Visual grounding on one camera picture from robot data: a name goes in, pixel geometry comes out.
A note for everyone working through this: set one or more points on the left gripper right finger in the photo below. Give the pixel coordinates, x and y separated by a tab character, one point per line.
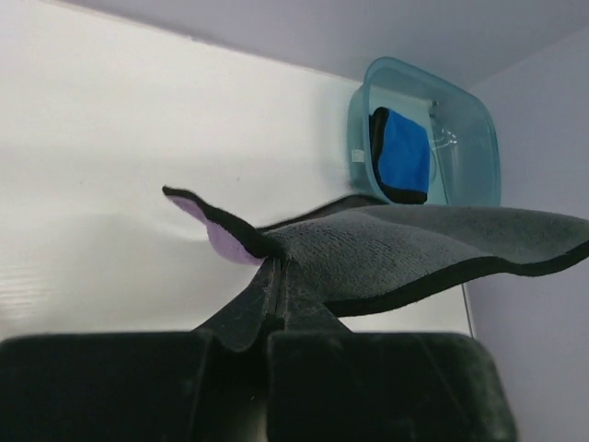
300	308

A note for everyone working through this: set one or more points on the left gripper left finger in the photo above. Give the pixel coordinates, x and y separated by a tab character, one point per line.
251	314

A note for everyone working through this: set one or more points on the purple and grey towel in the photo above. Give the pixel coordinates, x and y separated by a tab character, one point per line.
360	257

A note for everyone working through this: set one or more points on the blue and black towel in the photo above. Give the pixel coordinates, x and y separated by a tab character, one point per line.
400	155

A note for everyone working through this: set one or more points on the teal plastic tub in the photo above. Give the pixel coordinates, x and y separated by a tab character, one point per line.
463	150

